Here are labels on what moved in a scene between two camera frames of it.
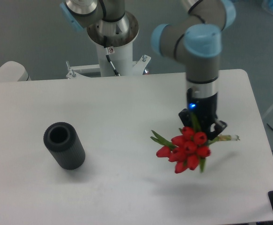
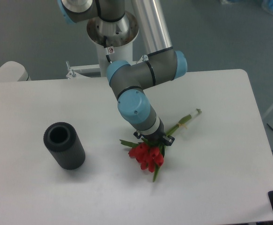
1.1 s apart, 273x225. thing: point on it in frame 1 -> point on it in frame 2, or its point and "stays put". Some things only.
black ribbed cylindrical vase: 63,142 stays put
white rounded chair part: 11,71 stays put
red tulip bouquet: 189,150 -> 151,156
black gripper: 206,110 -> 158,136
